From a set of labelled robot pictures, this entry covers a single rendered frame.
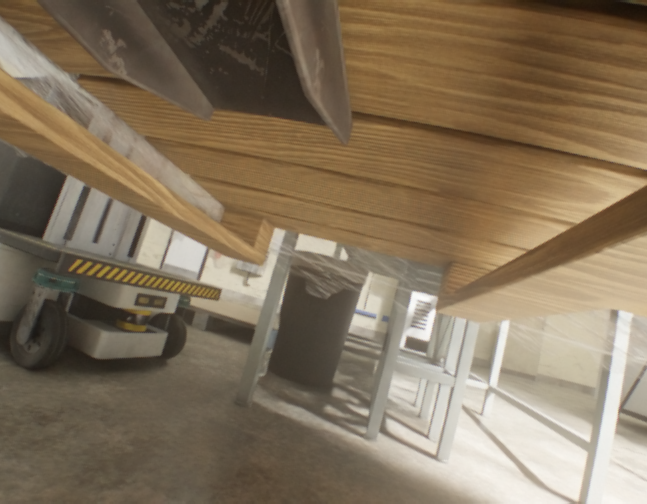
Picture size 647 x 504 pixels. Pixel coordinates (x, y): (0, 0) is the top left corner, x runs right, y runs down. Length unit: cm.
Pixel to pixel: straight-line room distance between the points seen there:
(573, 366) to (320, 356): 706
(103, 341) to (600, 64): 115
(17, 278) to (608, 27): 124
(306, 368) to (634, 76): 152
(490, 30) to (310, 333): 146
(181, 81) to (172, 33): 4
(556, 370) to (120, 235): 773
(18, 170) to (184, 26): 117
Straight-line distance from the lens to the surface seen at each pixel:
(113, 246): 151
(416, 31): 24
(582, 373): 838
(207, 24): 29
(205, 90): 37
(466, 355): 117
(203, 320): 245
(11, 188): 143
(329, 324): 160
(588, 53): 25
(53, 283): 109
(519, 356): 741
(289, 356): 163
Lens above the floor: 37
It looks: 9 degrees up
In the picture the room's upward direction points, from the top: 15 degrees clockwise
